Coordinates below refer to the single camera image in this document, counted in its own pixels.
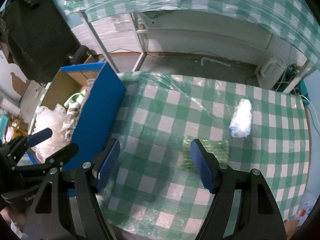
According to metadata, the green checkered tablecloth near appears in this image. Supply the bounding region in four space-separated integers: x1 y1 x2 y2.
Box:
27 71 311 240

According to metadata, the teal cloth bundle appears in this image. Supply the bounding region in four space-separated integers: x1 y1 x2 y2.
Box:
274 64 311 103

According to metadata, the green sparkly knitted cloth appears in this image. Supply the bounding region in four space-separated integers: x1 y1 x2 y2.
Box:
181 136 229 173

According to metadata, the black office chair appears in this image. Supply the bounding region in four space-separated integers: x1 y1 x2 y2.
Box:
1 0 90 84

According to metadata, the green checkered tablecloth far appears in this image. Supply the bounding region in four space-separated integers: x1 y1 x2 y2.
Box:
63 0 319 67

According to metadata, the white plastic jug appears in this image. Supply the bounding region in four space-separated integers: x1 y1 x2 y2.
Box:
255 57 286 89

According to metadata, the green checkered tablecloth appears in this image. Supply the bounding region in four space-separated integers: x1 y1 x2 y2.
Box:
63 0 319 67
27 71 311 240

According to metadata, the white metal table frame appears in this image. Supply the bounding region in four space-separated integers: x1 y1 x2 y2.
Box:
73 12 147 72

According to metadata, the clear white plastic bag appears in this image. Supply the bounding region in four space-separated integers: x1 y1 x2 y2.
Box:
32 104 76 163

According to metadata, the grey folded cloth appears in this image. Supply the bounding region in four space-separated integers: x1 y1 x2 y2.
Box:
86 79 95 87

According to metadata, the white wall socket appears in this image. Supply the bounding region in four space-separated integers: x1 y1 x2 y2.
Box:
114 21 135 32

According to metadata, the clear bag with red item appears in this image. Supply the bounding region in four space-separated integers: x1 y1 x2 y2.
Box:
295 190 316 226

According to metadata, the blue cardboard box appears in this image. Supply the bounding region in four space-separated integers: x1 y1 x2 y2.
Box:
37 62 126 171

